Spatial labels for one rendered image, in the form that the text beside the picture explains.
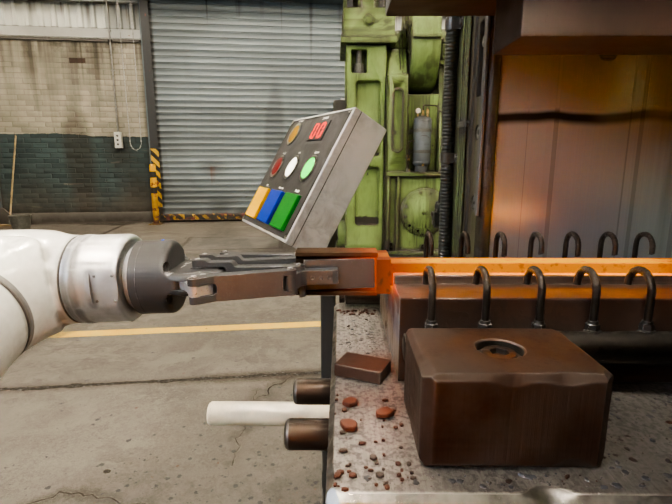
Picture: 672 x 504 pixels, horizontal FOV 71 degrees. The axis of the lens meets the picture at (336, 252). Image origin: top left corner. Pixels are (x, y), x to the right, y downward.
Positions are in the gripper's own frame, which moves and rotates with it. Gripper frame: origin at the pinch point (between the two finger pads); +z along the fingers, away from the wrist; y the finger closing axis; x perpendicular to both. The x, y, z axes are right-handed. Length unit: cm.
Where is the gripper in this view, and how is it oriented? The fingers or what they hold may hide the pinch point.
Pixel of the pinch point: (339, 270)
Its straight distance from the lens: 47.5
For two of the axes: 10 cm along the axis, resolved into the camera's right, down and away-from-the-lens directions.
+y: -0.1, 2.0, -9.8
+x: -0.3, -9.8, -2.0
